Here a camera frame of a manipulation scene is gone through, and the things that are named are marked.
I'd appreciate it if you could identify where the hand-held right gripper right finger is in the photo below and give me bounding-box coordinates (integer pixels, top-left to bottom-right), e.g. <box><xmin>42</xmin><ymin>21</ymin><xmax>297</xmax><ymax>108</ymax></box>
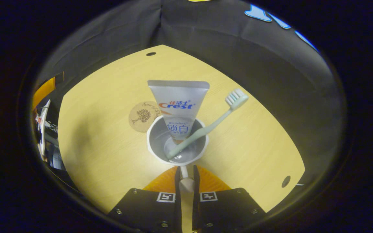
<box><xmin>192</xmin><ymin>165</ymin><xmax>266</xmax><ymax>232</ymax></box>

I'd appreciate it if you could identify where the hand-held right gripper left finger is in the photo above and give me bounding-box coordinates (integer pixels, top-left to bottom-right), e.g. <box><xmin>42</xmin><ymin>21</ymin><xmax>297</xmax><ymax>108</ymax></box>
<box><xmin>108</xmin><ymin>166</ymin><xmax>182</xmax><ymax>233</ymax></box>

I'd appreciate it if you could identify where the white cup with wooden handle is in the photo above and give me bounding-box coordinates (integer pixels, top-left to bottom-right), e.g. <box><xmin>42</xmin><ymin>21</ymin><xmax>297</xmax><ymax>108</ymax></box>
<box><xmin>146</xmin><ymin>116</ymin><xmax>209</xmax><ymax>194</ymax></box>

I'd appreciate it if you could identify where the pale green toothbrush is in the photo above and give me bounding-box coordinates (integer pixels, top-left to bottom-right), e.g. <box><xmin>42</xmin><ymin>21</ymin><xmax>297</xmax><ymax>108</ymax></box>
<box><xmin>166</xmin><ymin>88</ymin><xmax>249</xmax><ymax>159</ymax></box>

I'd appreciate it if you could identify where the round cork coaster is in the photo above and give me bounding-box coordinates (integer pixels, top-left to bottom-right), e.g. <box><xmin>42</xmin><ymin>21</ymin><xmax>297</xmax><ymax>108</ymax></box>
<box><xmin>129</xmin><ymin>101</ymin><xmax>161</xmax><ymax>133</ymax></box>

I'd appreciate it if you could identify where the white toothpaste tube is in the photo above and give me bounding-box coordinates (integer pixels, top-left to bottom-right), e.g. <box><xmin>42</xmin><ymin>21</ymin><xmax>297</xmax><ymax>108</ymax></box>
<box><xmin>147</xmin><ymin>80</ymin><xmax>210</xmax><ymax>144</ymax></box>

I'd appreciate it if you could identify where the black backdrop cloth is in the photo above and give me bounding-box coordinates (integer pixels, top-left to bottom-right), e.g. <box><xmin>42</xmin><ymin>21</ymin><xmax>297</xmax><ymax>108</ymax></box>
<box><xmin>33</xmin><ymin>0</ymin><xmax>347</xmax><ymax>214</ymax></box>

